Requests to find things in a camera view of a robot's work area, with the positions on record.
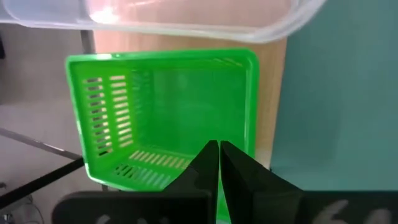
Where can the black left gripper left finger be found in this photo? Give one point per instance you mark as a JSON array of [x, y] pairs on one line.
[[202, 174]]

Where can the green table mat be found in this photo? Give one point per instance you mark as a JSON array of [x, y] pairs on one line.
[[342, 109]]

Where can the wooden shelf with black frame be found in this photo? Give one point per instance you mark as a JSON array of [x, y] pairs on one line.
[[270, 93]]

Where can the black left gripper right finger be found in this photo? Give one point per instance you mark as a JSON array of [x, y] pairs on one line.
[[248, 186]]

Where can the clear plastic bin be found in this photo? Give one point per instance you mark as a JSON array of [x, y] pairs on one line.
[[217, 31]]

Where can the green slotted plastic basket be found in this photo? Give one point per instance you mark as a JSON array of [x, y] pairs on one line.
[[186, 105]]

